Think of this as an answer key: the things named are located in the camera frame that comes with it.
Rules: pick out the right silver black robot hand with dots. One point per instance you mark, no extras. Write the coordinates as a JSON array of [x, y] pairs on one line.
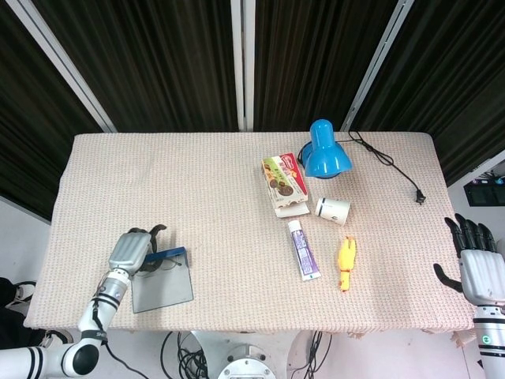
[[481, 272]]

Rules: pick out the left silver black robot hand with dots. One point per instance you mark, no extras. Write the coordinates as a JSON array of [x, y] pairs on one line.
[[130, 252]]

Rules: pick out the dark blue printed tin box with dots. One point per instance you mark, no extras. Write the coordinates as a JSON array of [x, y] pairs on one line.
[[165, 288]]

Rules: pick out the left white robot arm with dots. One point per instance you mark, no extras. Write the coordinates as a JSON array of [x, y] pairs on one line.
[[98, 312]]

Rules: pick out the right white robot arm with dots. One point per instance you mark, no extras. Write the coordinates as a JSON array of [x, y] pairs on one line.
[[489, 335]]

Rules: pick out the round metal robot base flange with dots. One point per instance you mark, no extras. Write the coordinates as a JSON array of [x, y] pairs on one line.
[[246, 367]]

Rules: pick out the snack carton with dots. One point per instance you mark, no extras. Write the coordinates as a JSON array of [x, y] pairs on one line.
[[284, 181]]

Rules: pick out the dark monitor screen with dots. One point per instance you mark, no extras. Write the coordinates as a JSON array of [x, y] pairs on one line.
[[485, 195]]

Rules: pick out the beige waffle weave tablecloth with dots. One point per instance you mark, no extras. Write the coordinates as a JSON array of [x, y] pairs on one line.
[[236, 237]]

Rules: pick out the white black sneaker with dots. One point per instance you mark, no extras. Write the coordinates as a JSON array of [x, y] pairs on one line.
[[21, 292], [55, 338]]

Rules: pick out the yellow rubber chicken toy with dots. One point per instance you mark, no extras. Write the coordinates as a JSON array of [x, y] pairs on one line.
[[346, 260]]

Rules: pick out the white paper cup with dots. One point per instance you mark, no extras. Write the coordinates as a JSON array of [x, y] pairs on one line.
[[333, 209]]

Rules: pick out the black pleated curtain panel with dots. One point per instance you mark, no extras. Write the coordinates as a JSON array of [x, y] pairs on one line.
[[158, 59], [23, 118], [453, 79], [307, 59]]

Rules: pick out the purple white toothpaste tube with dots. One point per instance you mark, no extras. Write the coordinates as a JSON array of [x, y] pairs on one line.
[[304, 252]]

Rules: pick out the blue desk lamp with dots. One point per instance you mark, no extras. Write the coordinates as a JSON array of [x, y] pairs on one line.
[[325, 154]]

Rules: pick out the white metal frame post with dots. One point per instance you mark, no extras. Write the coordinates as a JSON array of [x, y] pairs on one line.
[[63, 63], [375, 59], [249, 59], [236, 59]]

